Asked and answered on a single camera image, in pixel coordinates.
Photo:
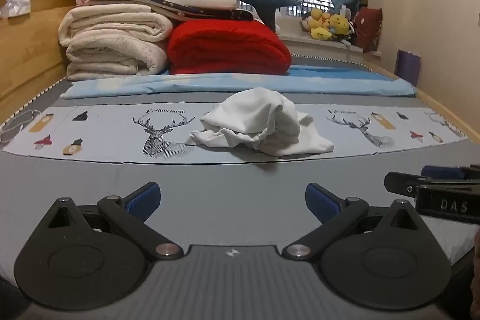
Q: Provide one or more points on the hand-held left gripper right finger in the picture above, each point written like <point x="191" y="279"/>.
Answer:
<point x="318" y="200"/>

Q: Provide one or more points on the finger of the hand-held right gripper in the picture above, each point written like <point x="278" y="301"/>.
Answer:
<point x="401" y="182"/>
<point x="440" y="172"/>

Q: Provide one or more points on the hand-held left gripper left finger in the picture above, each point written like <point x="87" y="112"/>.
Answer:
<point x="144" y="198"/>

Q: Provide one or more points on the small white garment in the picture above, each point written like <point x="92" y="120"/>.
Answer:
<point x="255" y="117"/>

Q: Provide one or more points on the deer print bed sheet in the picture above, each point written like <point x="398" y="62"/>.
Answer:
<point x="112" y="128"/>

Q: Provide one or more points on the light blue cloud blanket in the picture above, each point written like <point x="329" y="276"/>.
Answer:
<point x="187" y="85"/>

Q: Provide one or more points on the white window sill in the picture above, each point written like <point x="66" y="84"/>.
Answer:
<point x="322" y="44"/>

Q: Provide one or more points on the cream folded quilt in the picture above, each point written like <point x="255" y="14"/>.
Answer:
<point x="112" y="39"/>

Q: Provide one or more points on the red folded blanket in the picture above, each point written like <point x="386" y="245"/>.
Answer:
<point x="225" y="46"/>

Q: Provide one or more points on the yellow plush toys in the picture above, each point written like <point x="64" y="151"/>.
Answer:
<point x="326" y="24"/>

